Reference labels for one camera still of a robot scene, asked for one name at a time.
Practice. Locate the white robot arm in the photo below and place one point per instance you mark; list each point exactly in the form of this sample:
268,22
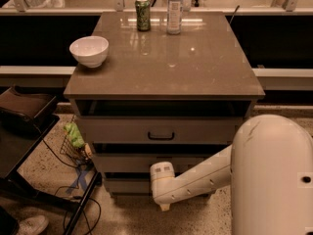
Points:
269,167

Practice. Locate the grey drawer cabinet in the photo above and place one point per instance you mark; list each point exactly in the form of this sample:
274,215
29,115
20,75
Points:
200,73

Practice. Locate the green bag in basket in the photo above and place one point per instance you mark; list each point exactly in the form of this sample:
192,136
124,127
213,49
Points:
73,135

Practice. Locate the white sneaker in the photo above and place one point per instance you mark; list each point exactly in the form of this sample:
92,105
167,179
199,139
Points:
33,225

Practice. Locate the black cart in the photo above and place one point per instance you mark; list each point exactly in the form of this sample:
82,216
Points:
14,150

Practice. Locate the white ceramic bowl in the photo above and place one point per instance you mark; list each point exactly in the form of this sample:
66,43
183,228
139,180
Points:
90,51

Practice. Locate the green soda can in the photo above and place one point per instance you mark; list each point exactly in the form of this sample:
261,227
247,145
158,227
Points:
143,14

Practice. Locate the clear plastic water bottle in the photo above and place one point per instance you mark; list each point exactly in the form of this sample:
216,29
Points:
174,16

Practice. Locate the wire basket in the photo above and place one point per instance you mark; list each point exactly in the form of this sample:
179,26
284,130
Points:
80,156

